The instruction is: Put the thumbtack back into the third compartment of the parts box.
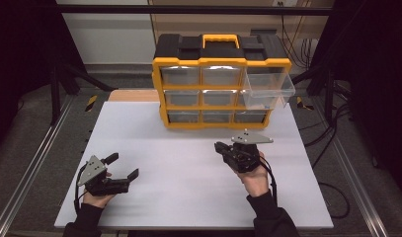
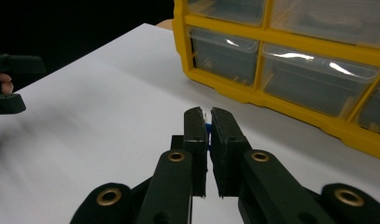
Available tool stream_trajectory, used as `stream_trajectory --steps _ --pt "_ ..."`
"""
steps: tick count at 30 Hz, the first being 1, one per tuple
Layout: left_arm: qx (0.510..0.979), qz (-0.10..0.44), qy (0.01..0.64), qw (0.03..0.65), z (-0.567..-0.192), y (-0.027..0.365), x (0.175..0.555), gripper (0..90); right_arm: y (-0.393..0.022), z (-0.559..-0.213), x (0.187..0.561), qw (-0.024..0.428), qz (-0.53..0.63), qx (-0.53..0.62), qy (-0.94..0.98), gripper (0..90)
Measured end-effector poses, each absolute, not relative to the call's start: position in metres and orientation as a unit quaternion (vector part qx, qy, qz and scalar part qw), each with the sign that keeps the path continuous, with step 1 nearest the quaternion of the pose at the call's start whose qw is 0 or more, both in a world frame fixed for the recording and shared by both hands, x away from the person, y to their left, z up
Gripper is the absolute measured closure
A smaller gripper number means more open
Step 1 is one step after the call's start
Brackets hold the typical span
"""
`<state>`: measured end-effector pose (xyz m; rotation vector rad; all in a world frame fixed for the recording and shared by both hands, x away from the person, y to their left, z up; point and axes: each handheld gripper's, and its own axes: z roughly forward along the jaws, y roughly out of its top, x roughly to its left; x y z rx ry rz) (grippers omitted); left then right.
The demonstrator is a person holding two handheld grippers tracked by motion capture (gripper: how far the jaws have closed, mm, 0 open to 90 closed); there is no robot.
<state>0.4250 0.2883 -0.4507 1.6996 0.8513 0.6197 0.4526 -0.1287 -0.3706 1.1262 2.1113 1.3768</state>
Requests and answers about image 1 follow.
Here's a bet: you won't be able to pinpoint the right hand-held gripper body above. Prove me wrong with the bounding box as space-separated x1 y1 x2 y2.
221 130 275 174

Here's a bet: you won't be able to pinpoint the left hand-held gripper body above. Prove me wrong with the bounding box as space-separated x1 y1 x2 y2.
77 154 130 198

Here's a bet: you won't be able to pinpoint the clear plastic storage drawer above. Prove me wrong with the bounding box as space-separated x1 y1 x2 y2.
242 66 297 112

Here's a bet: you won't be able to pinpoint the yellow black organizer cabinet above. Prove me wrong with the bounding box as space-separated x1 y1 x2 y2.
151 33 292 130

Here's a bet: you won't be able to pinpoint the person's left hand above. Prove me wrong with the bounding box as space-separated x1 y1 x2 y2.
83 171 118 208

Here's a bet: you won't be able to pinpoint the person's right hand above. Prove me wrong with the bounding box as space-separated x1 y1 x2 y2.
235 150 271 198

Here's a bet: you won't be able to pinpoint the yellow black tape strip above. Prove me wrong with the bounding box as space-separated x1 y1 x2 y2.
84 94 99 114
295 96 316 112

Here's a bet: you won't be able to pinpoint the grid of clear drawers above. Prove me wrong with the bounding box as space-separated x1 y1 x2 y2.
160 65 268 124

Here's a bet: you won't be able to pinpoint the black metal stand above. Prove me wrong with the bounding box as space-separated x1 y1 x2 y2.
288 62 337 123
49 61 120 126

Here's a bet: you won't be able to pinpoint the black curtain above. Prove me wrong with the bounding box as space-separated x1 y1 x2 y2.
0 0 88 162
310 0 402 202

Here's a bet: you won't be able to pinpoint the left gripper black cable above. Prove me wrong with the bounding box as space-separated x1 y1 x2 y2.
74 163 88 215

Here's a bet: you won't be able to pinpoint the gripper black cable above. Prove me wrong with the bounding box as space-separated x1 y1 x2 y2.
74 163 88 215
259 155 279 207

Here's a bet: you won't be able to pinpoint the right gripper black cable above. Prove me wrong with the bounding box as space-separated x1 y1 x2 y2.
259 155 279 207

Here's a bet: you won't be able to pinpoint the aluminium floor rail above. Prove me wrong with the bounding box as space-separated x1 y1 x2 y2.
311 98 391 237
0 94 75 237

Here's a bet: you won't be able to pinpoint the black floor cables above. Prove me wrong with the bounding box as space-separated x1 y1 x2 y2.
297 102 352 166

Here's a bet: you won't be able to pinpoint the black cable loop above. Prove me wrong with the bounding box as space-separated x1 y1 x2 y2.
317 181 352 220

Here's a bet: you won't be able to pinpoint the hanging wall cables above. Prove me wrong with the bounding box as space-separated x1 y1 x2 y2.
280 14 319 71

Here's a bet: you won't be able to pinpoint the black horizontal frame bar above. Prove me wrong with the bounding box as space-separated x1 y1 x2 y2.
54 3 335 17

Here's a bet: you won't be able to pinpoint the white wall outlet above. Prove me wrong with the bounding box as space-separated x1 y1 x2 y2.
272 0 299 8

